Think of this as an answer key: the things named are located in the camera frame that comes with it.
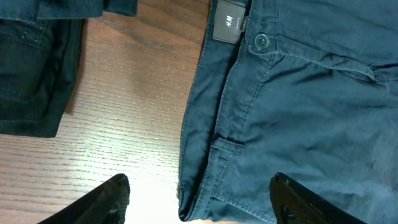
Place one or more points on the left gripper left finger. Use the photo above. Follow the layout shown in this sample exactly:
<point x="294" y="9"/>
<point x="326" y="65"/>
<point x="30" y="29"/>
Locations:
<point x="106" y="204"/>

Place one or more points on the folded navy shorts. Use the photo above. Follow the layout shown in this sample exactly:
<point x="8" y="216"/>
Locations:
<point x="32" y="10"/>

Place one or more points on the folded black shorts white stripe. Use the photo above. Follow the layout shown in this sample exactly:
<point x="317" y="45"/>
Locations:
<point x="39" y="65"/>

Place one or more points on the blue denim shorts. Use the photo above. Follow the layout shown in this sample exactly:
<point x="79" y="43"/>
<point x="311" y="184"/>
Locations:
<point x="303" y="87"/>

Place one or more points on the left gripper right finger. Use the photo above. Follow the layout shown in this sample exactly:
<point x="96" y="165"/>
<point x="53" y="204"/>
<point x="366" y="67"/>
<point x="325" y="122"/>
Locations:
<point x="293" y="203"/>

